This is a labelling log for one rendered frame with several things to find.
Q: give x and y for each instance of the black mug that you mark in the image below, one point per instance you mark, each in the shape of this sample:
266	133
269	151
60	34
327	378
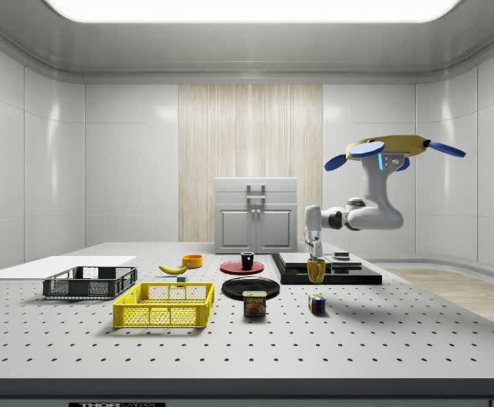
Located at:
246	260

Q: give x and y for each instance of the yellow basket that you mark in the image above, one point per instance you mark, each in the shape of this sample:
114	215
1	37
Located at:
157	316

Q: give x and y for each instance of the black stove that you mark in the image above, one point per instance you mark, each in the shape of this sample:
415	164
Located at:
356	277

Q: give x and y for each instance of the flat-sided can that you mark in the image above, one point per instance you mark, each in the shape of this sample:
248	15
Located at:
254	304

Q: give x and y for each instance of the drone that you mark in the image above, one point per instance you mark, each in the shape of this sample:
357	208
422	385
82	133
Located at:
399	143

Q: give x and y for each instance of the black plate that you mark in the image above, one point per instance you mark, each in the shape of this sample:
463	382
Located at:
238	286

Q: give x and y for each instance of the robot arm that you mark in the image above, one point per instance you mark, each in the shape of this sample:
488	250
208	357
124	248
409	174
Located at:
378	199

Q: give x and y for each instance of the white board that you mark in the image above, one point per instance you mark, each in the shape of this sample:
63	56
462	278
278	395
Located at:
39	265

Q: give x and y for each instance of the white cabinet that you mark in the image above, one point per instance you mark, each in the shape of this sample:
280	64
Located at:
255	224

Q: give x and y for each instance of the red plate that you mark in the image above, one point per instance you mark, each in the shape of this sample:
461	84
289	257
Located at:
229	267

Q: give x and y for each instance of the yellow bowl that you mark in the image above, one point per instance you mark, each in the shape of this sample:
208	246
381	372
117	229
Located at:
192	262

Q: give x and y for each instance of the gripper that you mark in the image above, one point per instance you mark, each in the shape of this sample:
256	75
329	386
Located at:
315	248

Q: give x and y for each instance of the dark grey basket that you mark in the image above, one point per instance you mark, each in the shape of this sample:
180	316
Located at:
85	287

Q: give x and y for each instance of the puzzle cube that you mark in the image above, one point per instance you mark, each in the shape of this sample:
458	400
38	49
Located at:
317	304

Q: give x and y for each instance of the banana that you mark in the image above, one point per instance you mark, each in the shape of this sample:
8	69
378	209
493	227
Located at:
172	270

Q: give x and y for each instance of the yellow mug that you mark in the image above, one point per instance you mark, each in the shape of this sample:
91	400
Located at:
315	272

